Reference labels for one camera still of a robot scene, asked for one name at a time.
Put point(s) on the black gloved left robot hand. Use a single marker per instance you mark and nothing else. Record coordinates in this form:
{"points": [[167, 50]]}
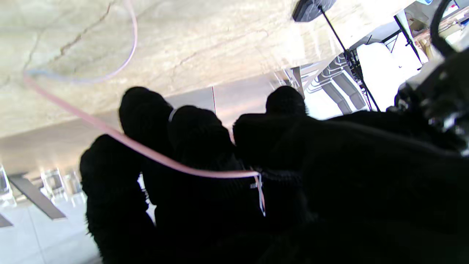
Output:
{"points": [[439, 102]]}

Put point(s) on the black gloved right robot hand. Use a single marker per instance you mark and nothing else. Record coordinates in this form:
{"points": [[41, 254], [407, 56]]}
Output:
{"points": [[329, 201]]}

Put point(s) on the black T-bar rack hexagon base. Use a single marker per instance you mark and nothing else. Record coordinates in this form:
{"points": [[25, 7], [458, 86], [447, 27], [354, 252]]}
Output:
{"points": [[307, 11]]}

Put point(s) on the black background tripod stand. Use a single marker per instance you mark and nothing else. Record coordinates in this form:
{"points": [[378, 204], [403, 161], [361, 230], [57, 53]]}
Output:
{"points": [[407, 42]]}

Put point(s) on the dark grey office chair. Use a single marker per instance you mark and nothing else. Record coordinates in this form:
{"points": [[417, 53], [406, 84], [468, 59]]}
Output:
{"points": [[340, 88]]}

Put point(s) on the dark upright desk panel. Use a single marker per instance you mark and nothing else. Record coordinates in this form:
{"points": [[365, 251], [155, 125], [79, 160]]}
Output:
{"points": [[4, 221], [297, 82], [36, 196]]}

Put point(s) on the clear acrylic name stand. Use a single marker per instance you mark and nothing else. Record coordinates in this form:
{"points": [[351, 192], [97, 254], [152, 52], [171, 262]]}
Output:
{"points": [[54, 183], [76, 187], [5, 187]]}

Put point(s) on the brown wooden conference table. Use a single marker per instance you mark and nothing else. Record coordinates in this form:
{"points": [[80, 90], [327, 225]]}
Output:
{"points": [[55, 146]]}

